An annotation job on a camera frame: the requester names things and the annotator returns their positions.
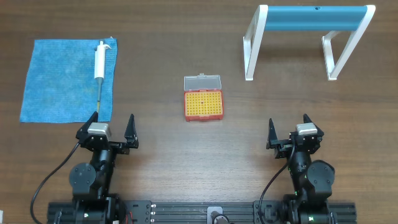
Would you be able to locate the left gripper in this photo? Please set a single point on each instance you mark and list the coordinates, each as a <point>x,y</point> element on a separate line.
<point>119,146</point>

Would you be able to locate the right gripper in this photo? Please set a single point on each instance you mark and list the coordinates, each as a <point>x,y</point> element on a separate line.
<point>306,143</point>

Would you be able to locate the white pipette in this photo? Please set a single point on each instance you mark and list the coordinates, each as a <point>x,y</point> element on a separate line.
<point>99,62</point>

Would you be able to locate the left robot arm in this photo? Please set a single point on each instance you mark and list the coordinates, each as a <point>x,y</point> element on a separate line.
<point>93,177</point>

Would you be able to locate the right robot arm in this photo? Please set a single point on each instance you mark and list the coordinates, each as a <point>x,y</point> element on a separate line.
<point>320,177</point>

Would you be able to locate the blue cloth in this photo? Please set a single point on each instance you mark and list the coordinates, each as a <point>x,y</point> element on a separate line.
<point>59,84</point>

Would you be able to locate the red and yellow tip box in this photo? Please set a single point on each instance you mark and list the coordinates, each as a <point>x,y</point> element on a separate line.
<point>203,105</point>

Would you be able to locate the white and blue stand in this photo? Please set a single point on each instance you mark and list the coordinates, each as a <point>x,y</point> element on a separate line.
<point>314,18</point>

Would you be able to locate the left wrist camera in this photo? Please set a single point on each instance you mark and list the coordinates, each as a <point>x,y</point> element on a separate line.
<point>99,130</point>

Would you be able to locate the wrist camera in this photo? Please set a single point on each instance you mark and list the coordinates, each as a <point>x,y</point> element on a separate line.
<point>99,130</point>
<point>306,128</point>

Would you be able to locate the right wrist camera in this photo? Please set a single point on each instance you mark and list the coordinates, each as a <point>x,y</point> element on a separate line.
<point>306,128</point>

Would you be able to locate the mounting rail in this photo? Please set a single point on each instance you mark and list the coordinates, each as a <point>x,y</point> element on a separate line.
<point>180,212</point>

